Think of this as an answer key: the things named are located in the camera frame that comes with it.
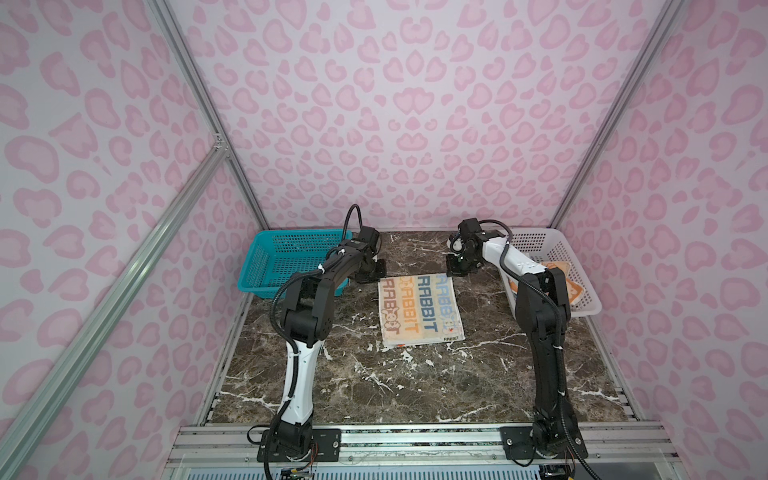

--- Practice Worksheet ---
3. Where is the corner aluminium post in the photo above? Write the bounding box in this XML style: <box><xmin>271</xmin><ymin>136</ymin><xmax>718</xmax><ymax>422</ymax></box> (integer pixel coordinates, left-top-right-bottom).
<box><xmin>147</xmin><ymin>0</ymin><xmax>270</xmax><ymax>230</ymax></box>
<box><xmin>548</xmin><ymin>0</ymin><xmax>688</xmax><ymax>229</ymax></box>

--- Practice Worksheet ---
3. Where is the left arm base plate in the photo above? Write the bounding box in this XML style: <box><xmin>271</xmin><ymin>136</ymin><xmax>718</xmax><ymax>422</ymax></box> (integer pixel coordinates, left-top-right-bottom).
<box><xmin>257</xmin><ymin>427</ymin><xmax>342</xmax><ymax>463</ymax></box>

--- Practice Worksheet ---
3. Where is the left diagonal aluminium strut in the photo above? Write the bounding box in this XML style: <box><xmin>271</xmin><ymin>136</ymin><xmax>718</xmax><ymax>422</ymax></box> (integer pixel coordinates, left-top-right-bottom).
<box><xmin>1</xmin><ymin>146</ymin><xmax>229</xmax><ymax>479</ymax></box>

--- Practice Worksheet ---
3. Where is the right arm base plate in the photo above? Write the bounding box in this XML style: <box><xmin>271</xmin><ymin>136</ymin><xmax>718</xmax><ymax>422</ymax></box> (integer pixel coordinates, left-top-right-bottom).
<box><xmin>499</xmin><ymin>426</ymin><xmax>569</xmax><ymax>465</ymax></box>

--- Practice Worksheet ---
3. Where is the left corner aluminium post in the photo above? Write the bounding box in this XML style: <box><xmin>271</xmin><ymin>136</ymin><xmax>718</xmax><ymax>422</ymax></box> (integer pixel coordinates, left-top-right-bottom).
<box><xmin>147</xmin><ymin>0</ymin><xmax>270</xmax><ymax>230</ymax></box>

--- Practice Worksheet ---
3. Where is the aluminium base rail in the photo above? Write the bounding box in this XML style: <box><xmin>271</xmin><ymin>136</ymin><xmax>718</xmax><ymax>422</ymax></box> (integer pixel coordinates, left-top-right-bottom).
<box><xmin>161</xmin><ymin>421</ymin><xmax>688</xmax><ymax>479</ymax></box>

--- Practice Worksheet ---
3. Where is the white plastic basket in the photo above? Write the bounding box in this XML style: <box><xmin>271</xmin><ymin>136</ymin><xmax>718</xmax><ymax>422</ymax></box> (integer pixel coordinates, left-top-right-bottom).
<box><xmin>511</xmin><ymin>227</ymin><xmax>602</xmax><ymax>318</ymax></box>

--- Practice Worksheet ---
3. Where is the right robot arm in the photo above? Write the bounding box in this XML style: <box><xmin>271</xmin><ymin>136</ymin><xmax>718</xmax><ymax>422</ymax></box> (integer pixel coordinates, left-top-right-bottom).
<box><xmin>446</xmin><ymin>218</ymin><xmax>587</xmax><ymax>460</ymax></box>

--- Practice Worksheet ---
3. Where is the teal plastic basket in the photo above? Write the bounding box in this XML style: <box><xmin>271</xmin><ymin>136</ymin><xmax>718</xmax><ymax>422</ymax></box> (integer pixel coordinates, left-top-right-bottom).
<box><xmin>237</xmin><ymin>228</ymin><xmax>342</xmax><ymax>299</ymax></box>

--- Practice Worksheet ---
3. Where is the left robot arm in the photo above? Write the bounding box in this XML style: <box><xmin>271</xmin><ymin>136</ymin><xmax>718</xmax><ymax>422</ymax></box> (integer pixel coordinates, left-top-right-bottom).
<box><xmin>269</xmin><ymin>226</ymin><xmax>386</xmax><ymax>452</ymax></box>

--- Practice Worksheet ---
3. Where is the rabbit striped towel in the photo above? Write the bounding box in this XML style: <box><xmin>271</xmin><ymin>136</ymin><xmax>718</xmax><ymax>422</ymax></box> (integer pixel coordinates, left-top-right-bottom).
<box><xmin>378</xmin><ymin>273</ymin><xmax>465</xmax><ymax>347</ymax></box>

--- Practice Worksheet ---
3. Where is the right corner aluminium post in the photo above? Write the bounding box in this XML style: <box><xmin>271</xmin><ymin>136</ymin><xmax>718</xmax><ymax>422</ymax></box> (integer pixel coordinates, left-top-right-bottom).
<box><xmin>548</xmin><ymin>0</ymin><xmax>688</xmax><ymax>229</ymax></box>

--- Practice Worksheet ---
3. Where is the orange patterned towel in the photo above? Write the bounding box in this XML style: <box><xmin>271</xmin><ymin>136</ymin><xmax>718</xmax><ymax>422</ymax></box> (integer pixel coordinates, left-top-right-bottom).
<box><xmin>542</xmin><ymin>261</ymin><xmax>585</xmax><ymax>306</ymax></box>

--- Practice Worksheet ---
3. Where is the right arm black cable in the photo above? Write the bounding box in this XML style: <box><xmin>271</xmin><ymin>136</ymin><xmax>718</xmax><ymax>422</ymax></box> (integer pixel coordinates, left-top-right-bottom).
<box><xmin>479</xmin><ymin>218</ymin><xmax>589</xmax><ymax>463</ymax></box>

